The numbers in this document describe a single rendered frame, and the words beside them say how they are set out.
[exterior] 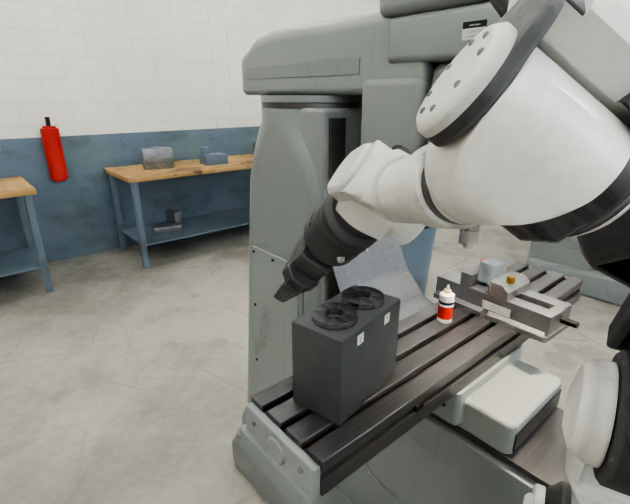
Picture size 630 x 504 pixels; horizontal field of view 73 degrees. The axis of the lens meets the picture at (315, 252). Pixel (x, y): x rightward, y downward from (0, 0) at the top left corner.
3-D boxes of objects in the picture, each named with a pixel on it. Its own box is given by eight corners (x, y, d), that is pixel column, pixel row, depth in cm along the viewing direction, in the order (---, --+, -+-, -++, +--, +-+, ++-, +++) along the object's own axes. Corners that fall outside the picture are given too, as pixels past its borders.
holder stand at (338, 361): (395, 372, 97) (402, 292, 90) (340, 427, 81) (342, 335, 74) (351, 353, 104) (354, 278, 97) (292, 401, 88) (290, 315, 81)
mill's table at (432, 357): (582, 299, 150) (586, 278, 147) (313, 505, 74) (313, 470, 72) (517, 278, 166) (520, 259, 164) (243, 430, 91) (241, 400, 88)
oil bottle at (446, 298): (454, 320, 119) (459, 284, 116) (446, 325, 117) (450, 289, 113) (442, 315, 122) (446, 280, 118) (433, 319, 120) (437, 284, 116)
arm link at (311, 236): (318, 307, 66) (360, 280, 56) (266, 274, 64) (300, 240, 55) (344, 248, 73) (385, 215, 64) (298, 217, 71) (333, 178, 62)
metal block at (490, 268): (504, 280, 124) (507, 261, 122) (493, 286, 121) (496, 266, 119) (488, 275, 128) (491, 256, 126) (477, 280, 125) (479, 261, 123)
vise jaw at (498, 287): (529, 289, 122) (531, 276, 121) (506, 301, 115) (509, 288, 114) (509, 282, 127) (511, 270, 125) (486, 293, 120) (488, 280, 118)
